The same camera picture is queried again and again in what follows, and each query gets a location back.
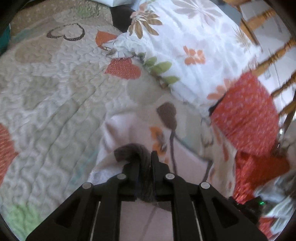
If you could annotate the pale pink grey-cuffed garment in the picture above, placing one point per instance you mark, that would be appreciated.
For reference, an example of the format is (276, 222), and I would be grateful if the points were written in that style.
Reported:
(143, 166)

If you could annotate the orange floral fabric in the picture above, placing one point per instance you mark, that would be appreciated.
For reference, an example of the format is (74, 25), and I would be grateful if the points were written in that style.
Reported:
(248, 118)

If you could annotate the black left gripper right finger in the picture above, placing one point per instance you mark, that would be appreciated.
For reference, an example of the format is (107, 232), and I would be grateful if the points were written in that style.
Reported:
(200, 212)

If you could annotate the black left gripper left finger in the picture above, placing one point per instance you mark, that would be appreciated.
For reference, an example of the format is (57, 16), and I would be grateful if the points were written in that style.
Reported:
(92, 212)

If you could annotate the white floral pillow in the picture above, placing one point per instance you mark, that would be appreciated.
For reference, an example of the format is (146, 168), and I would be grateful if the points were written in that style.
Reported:
(193, 47)

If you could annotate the teal green package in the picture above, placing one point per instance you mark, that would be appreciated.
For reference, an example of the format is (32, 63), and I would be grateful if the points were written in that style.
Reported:
(5, 39)

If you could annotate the heart-patterned quilted bedspread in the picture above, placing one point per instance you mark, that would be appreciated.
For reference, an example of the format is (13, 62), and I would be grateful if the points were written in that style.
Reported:
(55, 95)

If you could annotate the wooden chair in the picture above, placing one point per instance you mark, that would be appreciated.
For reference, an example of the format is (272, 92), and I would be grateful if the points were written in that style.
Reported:
(271, 24)

